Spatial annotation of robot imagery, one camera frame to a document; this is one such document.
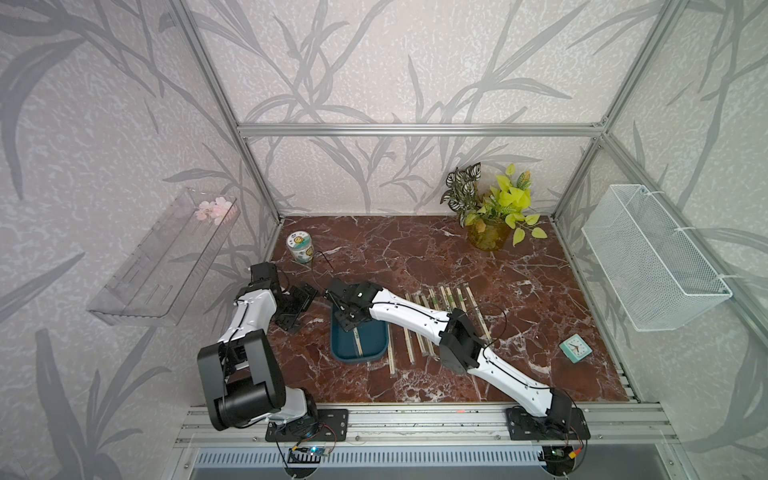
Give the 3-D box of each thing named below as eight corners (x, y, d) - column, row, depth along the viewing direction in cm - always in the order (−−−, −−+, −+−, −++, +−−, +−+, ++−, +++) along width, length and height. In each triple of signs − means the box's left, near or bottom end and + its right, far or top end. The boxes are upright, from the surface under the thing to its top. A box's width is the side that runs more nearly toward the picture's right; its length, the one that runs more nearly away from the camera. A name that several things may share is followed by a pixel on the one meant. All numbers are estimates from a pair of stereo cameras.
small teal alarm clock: (575, 365, 85) (580, 361, 83) (558, 345, 89) (562, 342, 87) (589, 354, 87) (594, 350, 85) (571, 336, 91) (576, 332, 89)
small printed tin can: (291, 263, 109) (283, 248, 102) (296, 245, 114) (289, 230, 107) (312, 263, 109) (306, 248, 102) (316, 245, 114) (311, 230, 107)
